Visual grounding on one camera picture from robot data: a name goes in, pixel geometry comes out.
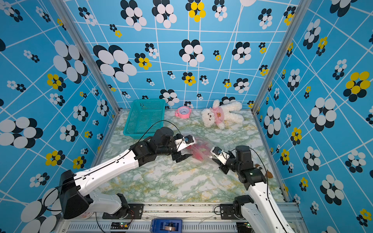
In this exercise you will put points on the aluminium front rail frame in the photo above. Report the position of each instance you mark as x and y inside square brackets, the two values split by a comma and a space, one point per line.
[196, 217]

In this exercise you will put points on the pink dragon fruit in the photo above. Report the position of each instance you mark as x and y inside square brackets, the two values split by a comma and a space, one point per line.
[200, 151]

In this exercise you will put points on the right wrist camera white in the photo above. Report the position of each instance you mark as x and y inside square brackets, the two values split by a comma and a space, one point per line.
[219, 156]

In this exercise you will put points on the white teddy bear pink shirt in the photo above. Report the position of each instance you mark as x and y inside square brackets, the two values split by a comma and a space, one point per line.
[219, 114]

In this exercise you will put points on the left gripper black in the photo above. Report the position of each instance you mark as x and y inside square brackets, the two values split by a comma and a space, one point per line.
[178, 156]

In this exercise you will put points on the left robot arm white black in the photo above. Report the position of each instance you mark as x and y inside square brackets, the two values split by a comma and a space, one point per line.
[77, 191]

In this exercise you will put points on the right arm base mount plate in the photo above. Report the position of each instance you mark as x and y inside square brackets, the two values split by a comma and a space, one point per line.
[227, 212]

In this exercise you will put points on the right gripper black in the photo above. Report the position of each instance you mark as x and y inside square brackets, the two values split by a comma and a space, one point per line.
[223, 168]

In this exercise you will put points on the teal plastic basket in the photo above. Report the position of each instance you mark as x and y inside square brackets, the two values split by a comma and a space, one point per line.
[145, 118]

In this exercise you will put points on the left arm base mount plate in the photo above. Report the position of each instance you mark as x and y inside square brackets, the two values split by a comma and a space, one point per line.
[130, 211]

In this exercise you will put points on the blue tape dispenser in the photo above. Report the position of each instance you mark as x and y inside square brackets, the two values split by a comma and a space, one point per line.
[159, 225]

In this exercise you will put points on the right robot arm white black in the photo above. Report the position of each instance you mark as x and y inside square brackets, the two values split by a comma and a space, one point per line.
[258, 207]

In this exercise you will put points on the clear zip-top plastic bag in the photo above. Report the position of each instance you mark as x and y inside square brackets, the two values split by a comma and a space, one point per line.
[201, 140]

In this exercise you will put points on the pink alarm clock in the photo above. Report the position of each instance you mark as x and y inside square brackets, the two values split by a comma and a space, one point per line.
[183, 112]

